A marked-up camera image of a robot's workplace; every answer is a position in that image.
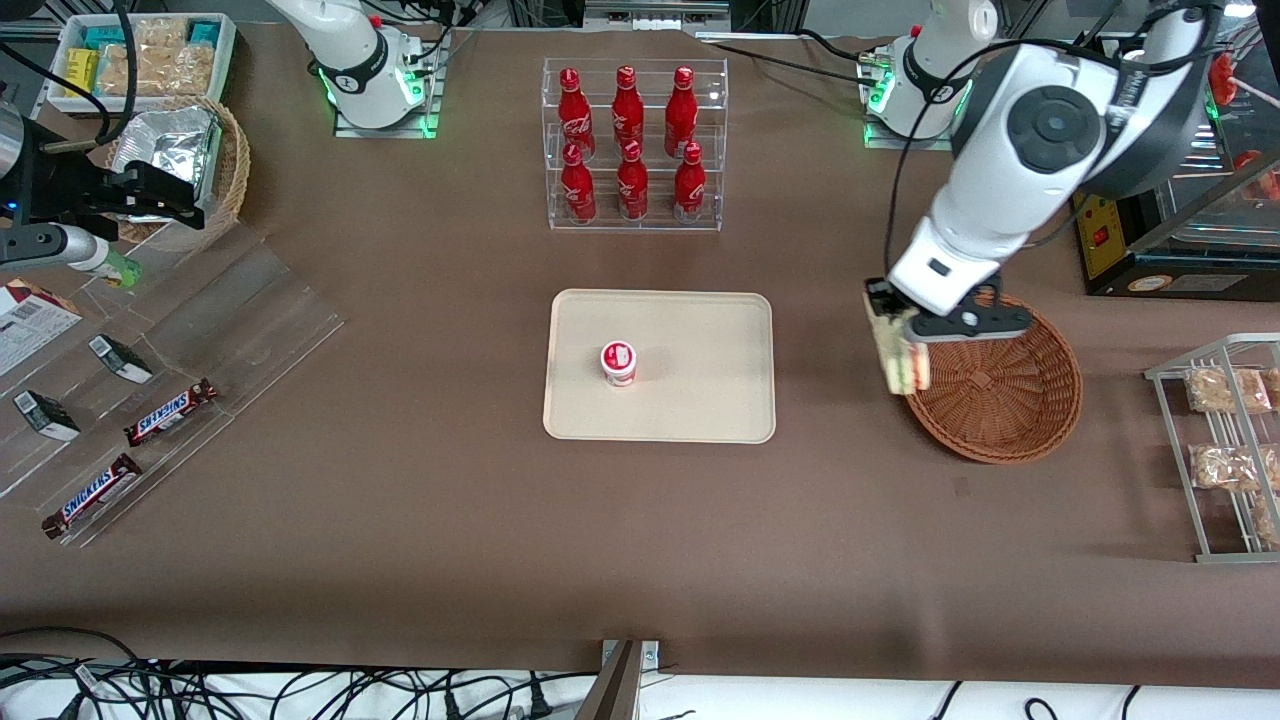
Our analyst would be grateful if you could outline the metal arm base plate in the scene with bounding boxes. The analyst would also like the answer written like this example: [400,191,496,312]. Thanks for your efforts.
[860,40,971,152]
[332,28,442,140]

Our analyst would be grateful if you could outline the triangle sandwich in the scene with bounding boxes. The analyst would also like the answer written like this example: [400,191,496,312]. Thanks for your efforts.
[868,305,932,397]

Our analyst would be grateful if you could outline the white red barcode carton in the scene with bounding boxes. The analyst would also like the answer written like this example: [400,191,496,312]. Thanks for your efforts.
[0,278,84,377]

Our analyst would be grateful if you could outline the brown round wicker basket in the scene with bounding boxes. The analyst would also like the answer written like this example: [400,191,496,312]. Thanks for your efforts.
[897,290,1084,465]

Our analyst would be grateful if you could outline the white plastic bin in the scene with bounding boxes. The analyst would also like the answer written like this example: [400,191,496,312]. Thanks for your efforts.
[46,12,239,113]

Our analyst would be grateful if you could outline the yellow small box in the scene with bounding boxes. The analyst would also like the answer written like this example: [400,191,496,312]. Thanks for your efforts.
[64,47,102,99]

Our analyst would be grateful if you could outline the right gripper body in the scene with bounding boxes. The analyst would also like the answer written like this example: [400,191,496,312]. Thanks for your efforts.
[0,100,29,201]

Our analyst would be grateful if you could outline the small black white box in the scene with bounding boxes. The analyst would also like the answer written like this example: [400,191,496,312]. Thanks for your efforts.
[13,389,82,443]
[88,334,155,385]

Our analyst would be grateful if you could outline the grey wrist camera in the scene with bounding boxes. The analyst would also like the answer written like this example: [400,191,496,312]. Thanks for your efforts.
[936,306,1034,344]
[0,224,113,277]

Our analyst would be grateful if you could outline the red white yogurt cup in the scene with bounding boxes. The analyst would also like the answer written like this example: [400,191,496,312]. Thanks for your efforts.
[600,340,639,389]

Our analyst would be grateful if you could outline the grey wire rack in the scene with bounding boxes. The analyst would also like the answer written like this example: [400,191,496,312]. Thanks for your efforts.
[1144,333,1280,565]

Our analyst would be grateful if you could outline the cream plastic tray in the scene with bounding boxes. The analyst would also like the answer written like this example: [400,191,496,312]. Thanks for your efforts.
[542,289,777,445]

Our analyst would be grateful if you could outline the red cola bottle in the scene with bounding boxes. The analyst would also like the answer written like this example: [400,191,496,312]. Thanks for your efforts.
[560,142,598,224]
[557,67,596,161]
[611,65,646,151]
[616,140,649,222]
[673,142,707,224]
[664,66,698,157]

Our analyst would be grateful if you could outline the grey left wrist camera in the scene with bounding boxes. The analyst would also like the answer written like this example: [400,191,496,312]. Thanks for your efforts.
[936,306,1034,344]

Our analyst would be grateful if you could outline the Snickers chocolate bar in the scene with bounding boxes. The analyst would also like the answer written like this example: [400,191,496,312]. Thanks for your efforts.
[124,378,219,448]
[41,453,144,541]

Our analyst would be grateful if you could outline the aluminium frame post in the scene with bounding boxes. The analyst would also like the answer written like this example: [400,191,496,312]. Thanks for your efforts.
[578,638,662,720]

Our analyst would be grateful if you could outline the light wicker basket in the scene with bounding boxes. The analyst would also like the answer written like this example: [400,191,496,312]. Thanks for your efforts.
[104,95,252,247]

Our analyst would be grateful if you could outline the clear acrylic display shelf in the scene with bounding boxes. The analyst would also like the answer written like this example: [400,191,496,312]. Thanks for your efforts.
[0,224,347,549]

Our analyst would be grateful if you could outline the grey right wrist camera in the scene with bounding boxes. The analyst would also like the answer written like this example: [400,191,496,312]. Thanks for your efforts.
[0,224,113,277]

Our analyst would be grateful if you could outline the red sausage on skewer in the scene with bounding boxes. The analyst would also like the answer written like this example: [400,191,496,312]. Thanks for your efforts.
[1204,48,1280,111]

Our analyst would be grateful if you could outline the silver foil bag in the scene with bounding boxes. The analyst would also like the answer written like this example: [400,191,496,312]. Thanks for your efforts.
[109,105,224,214]

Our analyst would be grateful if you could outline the clear acrylic bottle rack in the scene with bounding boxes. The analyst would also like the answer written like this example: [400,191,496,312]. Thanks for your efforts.
[542,57,730,234]

